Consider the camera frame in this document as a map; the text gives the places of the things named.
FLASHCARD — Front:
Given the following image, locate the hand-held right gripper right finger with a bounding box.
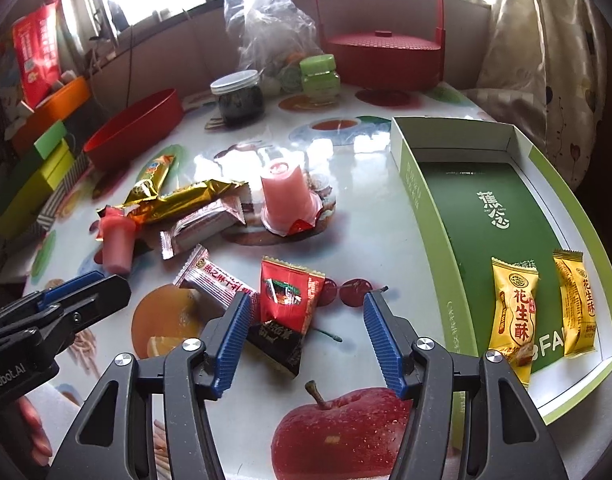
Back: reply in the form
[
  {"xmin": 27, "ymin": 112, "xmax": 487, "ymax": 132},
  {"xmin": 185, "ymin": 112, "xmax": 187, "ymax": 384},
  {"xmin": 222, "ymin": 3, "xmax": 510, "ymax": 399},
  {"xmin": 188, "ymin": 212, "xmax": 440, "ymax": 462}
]
[{"xmin": 362, "ymin": 290, "xmax": 569, "ymax": 480}]

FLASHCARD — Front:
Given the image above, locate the red snack bag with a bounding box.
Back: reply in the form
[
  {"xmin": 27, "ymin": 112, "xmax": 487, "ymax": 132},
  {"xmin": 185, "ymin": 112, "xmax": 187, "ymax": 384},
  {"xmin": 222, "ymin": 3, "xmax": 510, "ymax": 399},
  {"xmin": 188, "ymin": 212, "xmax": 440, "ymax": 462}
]
[{"xmin": 11, "ymin": 0, "xmax": 62, "ymax": 111}]

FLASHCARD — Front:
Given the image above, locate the clear plastic bag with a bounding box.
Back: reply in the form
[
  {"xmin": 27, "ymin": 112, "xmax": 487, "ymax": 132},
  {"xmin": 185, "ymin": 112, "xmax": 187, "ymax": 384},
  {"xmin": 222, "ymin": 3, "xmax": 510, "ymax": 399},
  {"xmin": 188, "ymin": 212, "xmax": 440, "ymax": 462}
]
[{"xmin": 223, "ymin": 0, "xmax": 323, "ymax": 98}]

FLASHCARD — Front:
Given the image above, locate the orange and yellow snack packet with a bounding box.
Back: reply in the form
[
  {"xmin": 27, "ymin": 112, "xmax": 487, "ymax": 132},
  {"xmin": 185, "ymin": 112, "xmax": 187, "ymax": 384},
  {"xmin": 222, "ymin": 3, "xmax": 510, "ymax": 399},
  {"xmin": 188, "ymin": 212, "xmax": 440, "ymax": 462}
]
[{"xmin": 136, "ymin": 154, "xmax": 178, "ymax": 196}]

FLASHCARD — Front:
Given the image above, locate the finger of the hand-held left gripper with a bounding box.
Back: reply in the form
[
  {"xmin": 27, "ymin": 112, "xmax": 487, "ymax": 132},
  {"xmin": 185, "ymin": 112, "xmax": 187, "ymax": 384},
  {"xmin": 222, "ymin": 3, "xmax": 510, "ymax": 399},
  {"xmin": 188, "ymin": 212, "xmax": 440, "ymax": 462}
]
[
  {"xmin": 0, "ymin": 270, "xmax": 107, "ymax": 331},
  {"xmin": 0, "ymin": 275, "xmax": 133, "ymax": 362}
]

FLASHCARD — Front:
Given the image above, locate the green jar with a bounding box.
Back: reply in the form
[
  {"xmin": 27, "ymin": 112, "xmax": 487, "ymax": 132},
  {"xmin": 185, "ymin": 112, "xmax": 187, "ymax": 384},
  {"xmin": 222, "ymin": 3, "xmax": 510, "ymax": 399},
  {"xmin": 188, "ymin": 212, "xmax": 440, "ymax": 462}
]
[{"xmin": 299, "ymin": 54, "xmax": 341, "ymax": 96}]

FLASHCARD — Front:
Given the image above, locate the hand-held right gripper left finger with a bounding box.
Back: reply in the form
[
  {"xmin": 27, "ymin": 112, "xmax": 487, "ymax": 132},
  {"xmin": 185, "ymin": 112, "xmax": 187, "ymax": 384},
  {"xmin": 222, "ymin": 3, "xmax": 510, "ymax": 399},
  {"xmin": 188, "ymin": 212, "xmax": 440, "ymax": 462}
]
[{"xmin": 46, "ymin": 291, "xmax": 254, "ymax": 480}]

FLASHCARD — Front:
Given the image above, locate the red oval tray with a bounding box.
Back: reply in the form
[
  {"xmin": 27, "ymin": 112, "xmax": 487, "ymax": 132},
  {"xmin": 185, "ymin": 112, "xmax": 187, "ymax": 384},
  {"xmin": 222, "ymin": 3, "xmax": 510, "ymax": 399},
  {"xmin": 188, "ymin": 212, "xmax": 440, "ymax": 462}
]
[{"xmin": 82, "ymin": 88, "xmax": 184, "ymax": 171}]

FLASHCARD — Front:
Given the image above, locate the white and red snack packet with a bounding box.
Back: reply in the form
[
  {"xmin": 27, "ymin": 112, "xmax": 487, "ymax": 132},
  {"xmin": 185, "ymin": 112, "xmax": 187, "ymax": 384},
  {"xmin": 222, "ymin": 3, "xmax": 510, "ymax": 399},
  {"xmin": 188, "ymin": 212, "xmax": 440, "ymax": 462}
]
[
  {"xmin": 159, "ymin": 195, "xmax": 252, "ymax": 261},
  {"xmin": 173, "ymin": 244, "xmax": 259, "ymax": 321}
]

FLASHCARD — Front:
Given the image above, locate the bright green box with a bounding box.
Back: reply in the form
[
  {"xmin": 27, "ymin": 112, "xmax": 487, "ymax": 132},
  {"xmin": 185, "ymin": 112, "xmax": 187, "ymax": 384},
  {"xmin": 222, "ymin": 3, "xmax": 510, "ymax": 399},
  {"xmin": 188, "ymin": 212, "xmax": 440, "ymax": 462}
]
[{"xmin": 33, "ymin": 120, "xmax": 69, "ymax": 161}]

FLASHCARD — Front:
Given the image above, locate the cream patterned curtain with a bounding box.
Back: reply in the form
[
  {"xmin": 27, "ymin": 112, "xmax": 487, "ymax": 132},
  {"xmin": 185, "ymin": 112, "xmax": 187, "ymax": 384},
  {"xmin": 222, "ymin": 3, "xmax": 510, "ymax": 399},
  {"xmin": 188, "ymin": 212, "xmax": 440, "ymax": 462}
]
[{"xmin": 476, "ymin": 0, "xmax": 612, "ymax": 191}]

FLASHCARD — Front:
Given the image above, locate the red basket with handle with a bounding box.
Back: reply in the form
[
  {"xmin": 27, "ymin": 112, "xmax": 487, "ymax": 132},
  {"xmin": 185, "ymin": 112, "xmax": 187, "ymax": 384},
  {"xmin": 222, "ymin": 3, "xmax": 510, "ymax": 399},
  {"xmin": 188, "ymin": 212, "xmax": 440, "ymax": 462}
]
[{"xmin": 312, "ymin": 0, "xmax": 446, "ymax": 92}]

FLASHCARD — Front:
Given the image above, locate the person's left hand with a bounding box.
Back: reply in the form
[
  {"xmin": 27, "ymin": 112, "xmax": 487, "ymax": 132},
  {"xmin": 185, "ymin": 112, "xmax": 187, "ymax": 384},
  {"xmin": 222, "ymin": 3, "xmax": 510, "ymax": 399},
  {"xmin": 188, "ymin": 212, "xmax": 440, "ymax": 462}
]
[{"xmin": 7, "ymin": 399, "xmax": 54, "ymax": 468}]

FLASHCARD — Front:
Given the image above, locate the clear jar with dark contents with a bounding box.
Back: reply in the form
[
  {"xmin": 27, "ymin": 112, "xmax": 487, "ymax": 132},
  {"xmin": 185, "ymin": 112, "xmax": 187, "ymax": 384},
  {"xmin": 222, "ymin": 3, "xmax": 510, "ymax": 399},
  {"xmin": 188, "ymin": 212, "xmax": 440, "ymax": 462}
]
[{"xmin": 209, "ymin": 71, "xmax": 266, "ymax": 128}]

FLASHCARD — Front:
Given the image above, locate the orange box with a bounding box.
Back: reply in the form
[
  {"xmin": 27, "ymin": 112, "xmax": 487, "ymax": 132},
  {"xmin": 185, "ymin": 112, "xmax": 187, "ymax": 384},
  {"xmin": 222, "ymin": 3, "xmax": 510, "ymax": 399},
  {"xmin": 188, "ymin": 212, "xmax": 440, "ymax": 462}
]
[{"xmin": 11, "ymin": 76, "xmax": 93, "ymax": 156}]

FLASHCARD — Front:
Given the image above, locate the yellow-green box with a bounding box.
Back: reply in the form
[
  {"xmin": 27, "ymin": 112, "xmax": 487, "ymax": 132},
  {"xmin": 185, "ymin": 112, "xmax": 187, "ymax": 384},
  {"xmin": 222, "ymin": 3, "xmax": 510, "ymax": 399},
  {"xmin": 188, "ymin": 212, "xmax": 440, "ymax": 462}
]
[{"xmin": 0, "ymin": 140, "xmax": 77, "ymax": 238}]

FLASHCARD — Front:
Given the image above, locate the gold snack packet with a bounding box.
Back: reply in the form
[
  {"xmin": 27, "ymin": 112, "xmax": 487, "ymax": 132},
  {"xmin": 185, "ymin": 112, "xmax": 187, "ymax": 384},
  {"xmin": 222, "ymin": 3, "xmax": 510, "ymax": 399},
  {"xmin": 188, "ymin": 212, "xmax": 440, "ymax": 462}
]
[
  {"xmin": 96, "ymin": 179, "xmax": 162, "ymax": 221},
  {"xmin": 128, "ymin": 180, "xmax": 250, "ymax": 226}
]

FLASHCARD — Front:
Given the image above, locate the green cardboard box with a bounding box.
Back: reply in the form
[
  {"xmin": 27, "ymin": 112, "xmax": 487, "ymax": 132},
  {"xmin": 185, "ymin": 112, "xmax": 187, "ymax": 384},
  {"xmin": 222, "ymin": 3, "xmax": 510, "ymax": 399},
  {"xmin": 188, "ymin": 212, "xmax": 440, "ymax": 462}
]
[{"xmin": 390, "ymin": 116, "xmax": 612, "ymax": 423}]

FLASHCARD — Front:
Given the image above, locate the striped box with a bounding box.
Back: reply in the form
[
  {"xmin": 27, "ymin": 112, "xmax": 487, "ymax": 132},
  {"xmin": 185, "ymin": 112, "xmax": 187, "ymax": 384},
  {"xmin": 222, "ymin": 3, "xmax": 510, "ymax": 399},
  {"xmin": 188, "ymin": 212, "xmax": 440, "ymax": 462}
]
[{"xmin": 36, "ymin": 155, "xmax": 94, "ymax": 231}]

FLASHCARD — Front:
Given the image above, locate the pink jelly cup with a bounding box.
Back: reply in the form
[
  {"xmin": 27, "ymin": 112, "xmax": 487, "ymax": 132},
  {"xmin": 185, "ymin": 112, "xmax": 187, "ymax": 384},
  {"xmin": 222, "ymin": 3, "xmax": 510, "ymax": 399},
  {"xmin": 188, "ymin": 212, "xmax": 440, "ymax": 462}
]
[
  {"xmin": 95, "ymin": 206, "xmax": 138, "ymax": 275},
  {"xmin": 260, "ymin": 157, "xmax": 327, "ymax": 236}
]

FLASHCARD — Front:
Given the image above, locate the red and black snack packet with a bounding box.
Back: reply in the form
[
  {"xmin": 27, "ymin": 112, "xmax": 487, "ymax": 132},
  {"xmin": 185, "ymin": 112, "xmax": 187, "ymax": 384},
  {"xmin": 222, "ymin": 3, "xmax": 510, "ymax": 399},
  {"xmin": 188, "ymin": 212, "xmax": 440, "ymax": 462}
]
[{"xmin": 246, "ymin": 256, "xmax": 327, "ymax": 378}]

